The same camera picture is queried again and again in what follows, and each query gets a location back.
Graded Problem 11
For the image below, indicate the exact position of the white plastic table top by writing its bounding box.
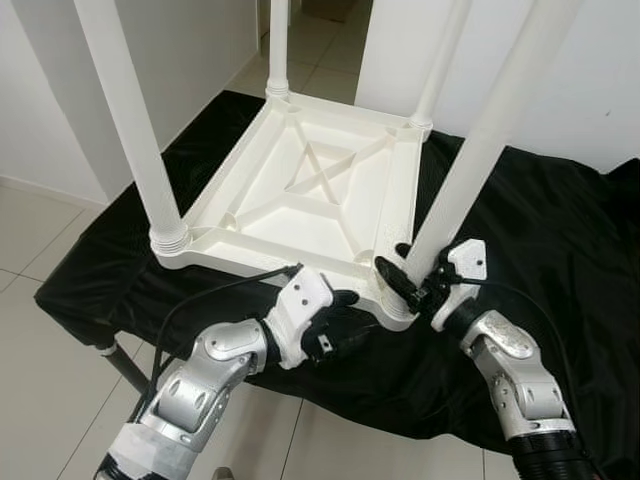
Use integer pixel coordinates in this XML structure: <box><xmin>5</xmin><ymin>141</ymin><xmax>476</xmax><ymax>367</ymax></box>
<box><xmin>150</xmin><ymin>90</ymin><xmax>436</xmax><ymax>331</ymax></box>

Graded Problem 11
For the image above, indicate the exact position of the black metal table leg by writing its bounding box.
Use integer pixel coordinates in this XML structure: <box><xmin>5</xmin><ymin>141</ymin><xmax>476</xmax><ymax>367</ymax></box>
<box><xmin>95</xmin><ymin>345</ymin><xmax>151</xmax><ymax>396</ymax></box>

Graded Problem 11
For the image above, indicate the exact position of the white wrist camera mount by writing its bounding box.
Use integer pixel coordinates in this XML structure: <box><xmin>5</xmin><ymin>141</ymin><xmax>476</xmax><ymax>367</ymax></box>
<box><xmin>430</xmin><ymin>240</ymin><xmax>489</xmax><ymax>331</ymax></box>
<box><xmin>265</xmin><ymin>268</ymin><xmax>336</xmax><ymax>371</ymax></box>

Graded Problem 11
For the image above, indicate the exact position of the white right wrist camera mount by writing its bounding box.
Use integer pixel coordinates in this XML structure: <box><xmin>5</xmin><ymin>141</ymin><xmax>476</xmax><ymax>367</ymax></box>
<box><xmin>430</xmin><ymin>240</ymin><xmax>489</xmax><ymax>331</ymax></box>

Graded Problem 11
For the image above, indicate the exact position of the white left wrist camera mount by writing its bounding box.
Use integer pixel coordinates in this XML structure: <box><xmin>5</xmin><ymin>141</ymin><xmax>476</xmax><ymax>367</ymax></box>
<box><xmin>265</xmin><ymin>268</ymin><xmax>336</xmax><ymax>371</ymax></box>

